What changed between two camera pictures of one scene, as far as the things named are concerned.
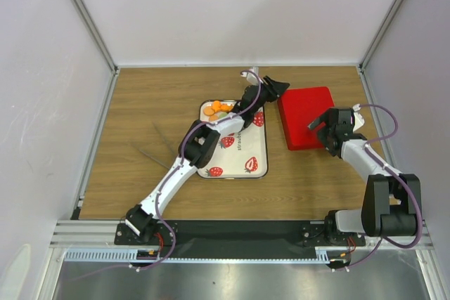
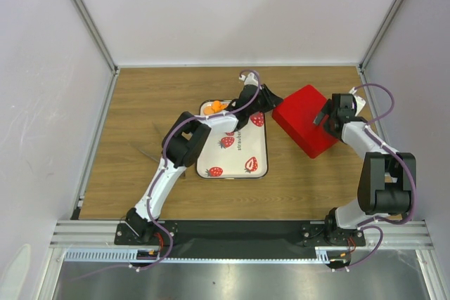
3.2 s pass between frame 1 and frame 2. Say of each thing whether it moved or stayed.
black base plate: stayed
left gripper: moved
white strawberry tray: stayed
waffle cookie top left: stayed
